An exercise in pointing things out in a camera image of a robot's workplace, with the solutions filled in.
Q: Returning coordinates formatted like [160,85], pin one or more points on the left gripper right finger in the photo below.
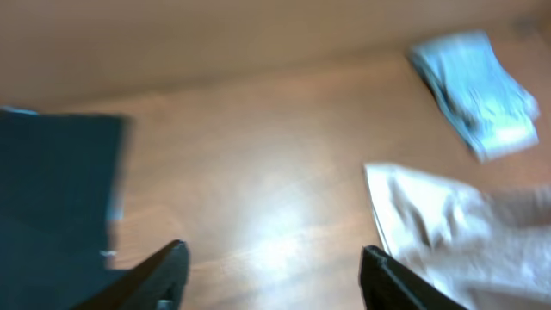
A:
[388,285]

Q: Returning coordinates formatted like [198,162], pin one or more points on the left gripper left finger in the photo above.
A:
[156,283]

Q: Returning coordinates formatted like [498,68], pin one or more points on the beige khaki shorts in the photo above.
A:
[482,250]

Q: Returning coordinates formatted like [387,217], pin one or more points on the black garment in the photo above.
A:
[35,279]

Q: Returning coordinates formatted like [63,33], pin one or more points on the folded light blue jeans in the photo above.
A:
[493,114]

